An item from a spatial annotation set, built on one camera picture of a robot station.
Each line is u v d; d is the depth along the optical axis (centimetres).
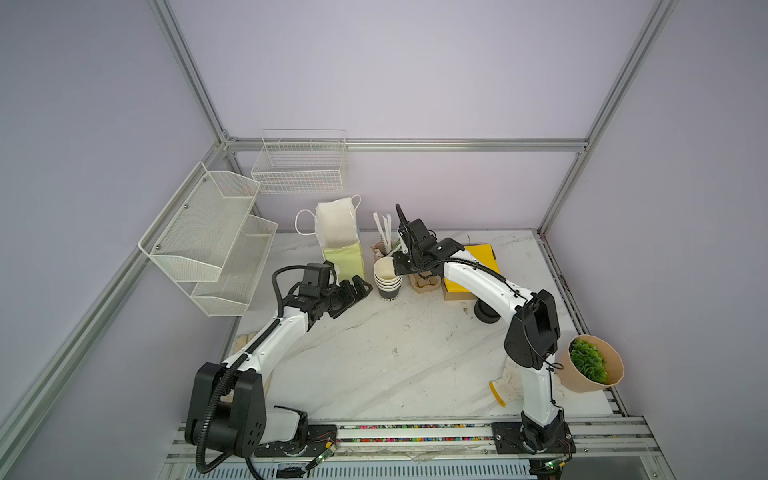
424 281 102
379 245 104
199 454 36
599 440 76
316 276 66
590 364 75
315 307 62
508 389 81
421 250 68
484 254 107
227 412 41
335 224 94
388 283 88
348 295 76
